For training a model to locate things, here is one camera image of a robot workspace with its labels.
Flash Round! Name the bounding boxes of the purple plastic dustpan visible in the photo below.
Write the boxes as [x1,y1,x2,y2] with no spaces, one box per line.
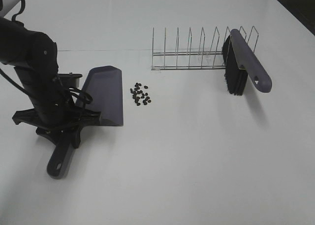
[47,66,124,179]

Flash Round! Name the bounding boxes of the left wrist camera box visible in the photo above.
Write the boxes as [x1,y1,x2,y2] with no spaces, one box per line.
[58,72,83,88]

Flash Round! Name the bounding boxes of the pile of coffee beans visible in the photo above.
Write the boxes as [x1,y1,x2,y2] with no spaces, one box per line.
[129,82,152,106]

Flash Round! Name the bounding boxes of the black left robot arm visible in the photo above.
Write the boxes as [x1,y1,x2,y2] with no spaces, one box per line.
[0,18,100,149]

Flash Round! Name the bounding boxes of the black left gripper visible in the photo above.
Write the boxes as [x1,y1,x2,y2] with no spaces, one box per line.
[12,94,101,149]

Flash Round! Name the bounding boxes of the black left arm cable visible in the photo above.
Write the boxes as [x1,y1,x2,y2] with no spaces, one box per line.
[0,0,93,127]

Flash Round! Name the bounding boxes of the chrome wire dish rack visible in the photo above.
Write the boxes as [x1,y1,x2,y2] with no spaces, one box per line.
[151,26,261,71]

